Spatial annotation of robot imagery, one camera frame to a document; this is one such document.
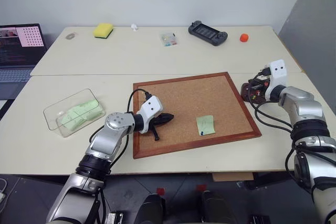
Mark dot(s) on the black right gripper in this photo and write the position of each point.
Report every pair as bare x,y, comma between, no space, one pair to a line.
262,81

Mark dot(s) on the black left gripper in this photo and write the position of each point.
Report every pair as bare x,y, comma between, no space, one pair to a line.
155,121

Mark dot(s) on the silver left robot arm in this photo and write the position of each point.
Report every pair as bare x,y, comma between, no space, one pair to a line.
109,140

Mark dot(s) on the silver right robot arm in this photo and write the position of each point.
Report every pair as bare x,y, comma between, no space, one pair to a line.
307,119

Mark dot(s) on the dark brown tray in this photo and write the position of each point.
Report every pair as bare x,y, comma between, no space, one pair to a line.
248,95

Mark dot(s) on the green sticky note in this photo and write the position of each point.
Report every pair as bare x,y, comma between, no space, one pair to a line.
206,124

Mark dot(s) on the clear bag of pushpins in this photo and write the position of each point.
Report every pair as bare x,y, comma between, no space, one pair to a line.
169,39

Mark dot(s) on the black labelled box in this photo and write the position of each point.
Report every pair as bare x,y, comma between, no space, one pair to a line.
115,218

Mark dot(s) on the clear plastic box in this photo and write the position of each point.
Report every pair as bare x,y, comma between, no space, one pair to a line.
52,116

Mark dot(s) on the wood-framed cork board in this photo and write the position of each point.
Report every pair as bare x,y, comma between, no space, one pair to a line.
183,98

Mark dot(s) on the small orange ball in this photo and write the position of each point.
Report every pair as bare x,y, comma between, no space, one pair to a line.
244,37

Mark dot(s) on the black handheld game controller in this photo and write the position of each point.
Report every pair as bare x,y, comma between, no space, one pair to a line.
207,33

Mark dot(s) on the pile of green notes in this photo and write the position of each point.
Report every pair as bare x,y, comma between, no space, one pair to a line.
80,113

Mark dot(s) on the dark rounded shape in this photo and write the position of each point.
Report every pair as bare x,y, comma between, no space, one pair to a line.
152,209

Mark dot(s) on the brown cardboard piece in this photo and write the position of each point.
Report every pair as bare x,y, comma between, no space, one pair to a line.
232,176

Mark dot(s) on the small white figure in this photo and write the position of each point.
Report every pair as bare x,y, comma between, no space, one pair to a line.
134,27

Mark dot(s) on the yellow and green sponge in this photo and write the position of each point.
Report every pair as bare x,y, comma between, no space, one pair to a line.
102,30

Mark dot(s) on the clear tape roll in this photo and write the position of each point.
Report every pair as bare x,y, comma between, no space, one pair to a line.
70,36

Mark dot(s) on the grey laptop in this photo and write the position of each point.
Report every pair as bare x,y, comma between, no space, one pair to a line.
18,51

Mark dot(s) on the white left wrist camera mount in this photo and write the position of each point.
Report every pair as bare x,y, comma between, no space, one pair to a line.
152,106

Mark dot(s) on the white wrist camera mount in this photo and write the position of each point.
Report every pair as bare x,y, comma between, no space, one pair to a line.
277,73
152,106

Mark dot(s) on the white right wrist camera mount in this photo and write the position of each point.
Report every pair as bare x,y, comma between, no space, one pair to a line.
277,73

